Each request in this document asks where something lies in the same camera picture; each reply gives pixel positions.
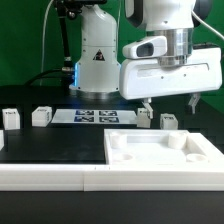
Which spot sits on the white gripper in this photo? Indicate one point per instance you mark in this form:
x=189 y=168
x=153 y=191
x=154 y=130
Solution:
x=145 y=79

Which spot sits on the white block at left edge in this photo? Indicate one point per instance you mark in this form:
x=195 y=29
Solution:
x=1 y=139

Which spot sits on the white tag sheet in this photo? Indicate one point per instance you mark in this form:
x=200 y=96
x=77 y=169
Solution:
x=84 y=116

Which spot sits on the white L-shaped fence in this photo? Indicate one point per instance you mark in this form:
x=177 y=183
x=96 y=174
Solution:
x=58 y=177

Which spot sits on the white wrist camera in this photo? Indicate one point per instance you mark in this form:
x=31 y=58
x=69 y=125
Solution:
x=148 y=47

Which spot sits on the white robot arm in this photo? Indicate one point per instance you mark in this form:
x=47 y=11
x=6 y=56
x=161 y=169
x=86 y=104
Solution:
x=162 y=63

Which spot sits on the white square tabletop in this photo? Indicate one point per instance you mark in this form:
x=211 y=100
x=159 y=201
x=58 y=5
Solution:
x=158 y=147

